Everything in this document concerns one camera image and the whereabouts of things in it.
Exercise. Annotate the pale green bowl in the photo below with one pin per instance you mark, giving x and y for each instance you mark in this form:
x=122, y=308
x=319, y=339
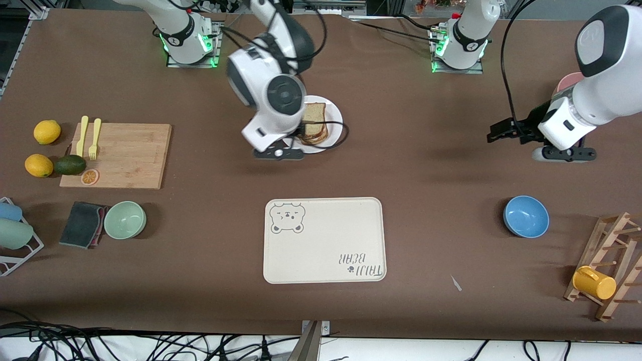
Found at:
x=125, y=220

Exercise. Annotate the yellow plastic knife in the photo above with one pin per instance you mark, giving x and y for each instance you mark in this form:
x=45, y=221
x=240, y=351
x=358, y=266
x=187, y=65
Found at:
x=82, y=138

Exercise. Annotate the toast with fried egg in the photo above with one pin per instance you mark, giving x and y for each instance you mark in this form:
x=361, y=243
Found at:
x=316, y=139

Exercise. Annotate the pale green cup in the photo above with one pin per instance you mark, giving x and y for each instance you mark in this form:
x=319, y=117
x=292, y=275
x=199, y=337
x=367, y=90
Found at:
x=15, y=234

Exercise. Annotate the yellow plastic fork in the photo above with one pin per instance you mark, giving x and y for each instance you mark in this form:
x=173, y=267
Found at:
x=93, y=143

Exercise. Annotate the yellow lemon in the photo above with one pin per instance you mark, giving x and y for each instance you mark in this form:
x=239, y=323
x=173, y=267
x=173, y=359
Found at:
x=38, y=165
x=47, y=132

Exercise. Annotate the orange fruit slice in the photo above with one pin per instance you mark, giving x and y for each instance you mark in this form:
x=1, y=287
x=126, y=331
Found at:
x=90, y=177

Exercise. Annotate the small grey tape scrap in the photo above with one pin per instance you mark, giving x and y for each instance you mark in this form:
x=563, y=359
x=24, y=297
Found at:
x=456, y=284

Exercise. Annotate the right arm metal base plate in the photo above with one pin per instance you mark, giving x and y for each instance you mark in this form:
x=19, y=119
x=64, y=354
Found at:
x=215, y=55

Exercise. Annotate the pink bowl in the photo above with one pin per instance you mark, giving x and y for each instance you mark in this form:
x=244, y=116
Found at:
x=567, y=82

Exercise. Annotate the wooden cutting board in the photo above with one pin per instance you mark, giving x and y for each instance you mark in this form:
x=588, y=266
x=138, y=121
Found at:
x=125, y=155

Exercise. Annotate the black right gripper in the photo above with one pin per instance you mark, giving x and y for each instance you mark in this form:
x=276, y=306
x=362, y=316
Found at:
x=300, y=130

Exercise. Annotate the dark green avocado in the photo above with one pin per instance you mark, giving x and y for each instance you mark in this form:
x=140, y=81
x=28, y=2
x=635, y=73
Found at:
x=69, y=165

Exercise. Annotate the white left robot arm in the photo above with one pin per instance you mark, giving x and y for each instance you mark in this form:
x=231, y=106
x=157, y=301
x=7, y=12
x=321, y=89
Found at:
x=597, y=95

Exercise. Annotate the light blue cup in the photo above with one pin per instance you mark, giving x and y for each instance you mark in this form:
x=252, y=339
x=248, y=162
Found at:
x=10, y=211

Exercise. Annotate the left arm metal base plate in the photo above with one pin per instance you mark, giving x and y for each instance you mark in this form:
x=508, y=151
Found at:
x=436, y=67

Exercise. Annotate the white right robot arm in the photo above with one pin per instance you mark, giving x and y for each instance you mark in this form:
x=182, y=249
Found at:
x=276, y=95

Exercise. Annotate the beige bear print tray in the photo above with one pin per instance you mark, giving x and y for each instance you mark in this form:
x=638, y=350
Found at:
x=326, y=235

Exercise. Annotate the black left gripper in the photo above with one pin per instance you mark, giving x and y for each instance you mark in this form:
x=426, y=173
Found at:
x=532, y=125

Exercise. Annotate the metal table edge bracket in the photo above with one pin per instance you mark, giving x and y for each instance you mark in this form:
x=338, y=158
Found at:
x=310, y=343

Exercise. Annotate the plain brown bread slice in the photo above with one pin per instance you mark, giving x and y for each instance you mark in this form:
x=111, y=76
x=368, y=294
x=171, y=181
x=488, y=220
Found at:
x=315, y=114

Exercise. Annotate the white round plate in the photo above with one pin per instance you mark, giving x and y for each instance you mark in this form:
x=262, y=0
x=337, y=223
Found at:
x=335, y=120

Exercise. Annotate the dark grey folded cloth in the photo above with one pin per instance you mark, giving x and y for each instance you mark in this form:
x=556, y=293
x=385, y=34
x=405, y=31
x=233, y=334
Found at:
x=80, y=224

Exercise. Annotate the yellow mug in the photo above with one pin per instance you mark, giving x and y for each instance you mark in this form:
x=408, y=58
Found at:
x=594, y=283

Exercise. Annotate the blue bowl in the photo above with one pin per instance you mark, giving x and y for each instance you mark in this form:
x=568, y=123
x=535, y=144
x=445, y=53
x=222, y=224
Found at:
x=526, y=216

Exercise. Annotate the wooden mug rack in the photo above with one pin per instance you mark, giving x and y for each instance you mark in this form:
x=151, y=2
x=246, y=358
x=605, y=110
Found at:
x=609, y=235

